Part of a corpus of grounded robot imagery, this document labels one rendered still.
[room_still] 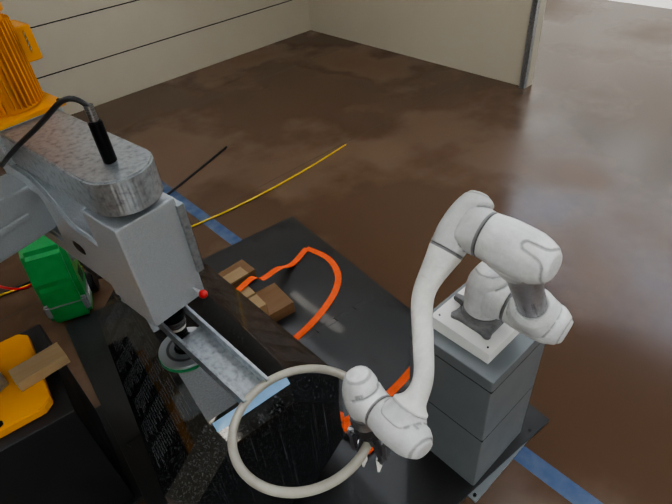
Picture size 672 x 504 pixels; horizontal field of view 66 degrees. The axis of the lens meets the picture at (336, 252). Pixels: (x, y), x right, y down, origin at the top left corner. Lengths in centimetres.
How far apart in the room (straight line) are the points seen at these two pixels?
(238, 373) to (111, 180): 81
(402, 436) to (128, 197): 100
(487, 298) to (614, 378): 142
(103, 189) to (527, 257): 115
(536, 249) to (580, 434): 174
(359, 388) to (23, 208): 144
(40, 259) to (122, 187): 214
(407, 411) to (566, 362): 195
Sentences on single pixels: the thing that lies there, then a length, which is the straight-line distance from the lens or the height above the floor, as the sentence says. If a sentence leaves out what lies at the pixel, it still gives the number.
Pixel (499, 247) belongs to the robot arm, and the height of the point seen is 157.
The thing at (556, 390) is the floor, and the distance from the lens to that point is 309.
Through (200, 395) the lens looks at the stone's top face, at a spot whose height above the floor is 83.
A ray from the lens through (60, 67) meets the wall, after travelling 692.
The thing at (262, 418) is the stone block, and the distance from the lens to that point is 201.
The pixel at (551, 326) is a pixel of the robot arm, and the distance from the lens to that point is 190.
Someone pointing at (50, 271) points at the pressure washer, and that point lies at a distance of 370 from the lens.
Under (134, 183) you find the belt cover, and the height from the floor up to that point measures 167.
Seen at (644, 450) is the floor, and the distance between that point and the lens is 303.
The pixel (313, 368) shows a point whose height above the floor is 93.
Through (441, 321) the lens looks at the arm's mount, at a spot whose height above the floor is 86.
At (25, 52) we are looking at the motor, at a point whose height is 188.
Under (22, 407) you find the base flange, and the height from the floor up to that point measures 78.
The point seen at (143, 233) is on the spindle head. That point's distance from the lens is 170.
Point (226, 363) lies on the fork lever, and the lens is 196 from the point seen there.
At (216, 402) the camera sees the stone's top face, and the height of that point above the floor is 83.
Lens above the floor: 241
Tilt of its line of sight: 40 degrees down
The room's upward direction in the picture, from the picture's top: 6 degrees counter-clockwise
